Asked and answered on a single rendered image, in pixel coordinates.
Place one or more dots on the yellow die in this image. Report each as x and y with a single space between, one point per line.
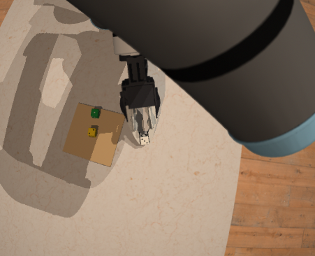
92 132

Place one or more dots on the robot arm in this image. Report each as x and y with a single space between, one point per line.
249 63

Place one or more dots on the white die with black pips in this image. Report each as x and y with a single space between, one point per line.
144 140

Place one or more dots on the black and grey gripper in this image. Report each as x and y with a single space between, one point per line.
139 94

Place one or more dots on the orange flat mat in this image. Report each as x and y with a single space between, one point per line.
99 149

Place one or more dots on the green die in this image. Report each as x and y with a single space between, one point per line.
95 113

